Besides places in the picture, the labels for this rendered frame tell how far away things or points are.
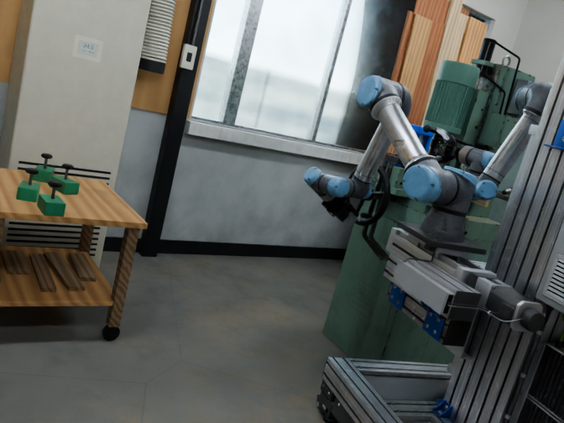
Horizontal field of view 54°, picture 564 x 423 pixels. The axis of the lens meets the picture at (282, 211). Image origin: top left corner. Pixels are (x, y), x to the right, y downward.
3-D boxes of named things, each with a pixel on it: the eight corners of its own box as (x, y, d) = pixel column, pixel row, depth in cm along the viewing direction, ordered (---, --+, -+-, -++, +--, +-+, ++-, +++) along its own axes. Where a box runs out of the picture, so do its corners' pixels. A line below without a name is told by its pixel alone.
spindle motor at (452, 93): (415, 124, 264) (434, 58, 258) (440, 130, 274) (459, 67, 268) (441, 131, 250) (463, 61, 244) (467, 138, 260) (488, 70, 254)
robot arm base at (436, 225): (472, 244, 188) (481, 216, 186) (436, 238, 183) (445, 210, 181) (445, 231, 202) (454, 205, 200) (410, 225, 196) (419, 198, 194)
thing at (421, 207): (366, 188, 277) (368, 180, 276) (397, 193, 288) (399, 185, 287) (424, 213, 244) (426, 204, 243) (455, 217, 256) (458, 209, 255)
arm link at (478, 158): (483, 173, 214) (491, 152, 212) (462, 166, 223) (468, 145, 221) (496, 176, 218) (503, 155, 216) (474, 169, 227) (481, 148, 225)
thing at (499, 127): (481, 143, 263) (492, 112, 260) (493, 147, 268) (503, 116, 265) (496, 147, 256) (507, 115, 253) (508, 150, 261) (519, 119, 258)
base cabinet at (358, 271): (321, 332, 295) (357, 204, 280) (399, 330, 327) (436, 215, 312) (374, 378, 258) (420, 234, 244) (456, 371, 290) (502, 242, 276)
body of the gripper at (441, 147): (437, 136, 234) (459, 143, 224) (450, 141, 238) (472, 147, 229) (430, 154, 235) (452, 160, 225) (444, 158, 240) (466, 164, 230)
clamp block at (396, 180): (373, 179, 259) (378, 160, 257) (394, 183, 266) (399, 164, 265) (394, 188, 247) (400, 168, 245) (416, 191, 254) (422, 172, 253)
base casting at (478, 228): (358, 204, 280) (363, 186, 278) (436, 215, 312) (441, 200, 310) (421, 234, 244) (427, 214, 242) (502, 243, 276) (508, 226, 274)
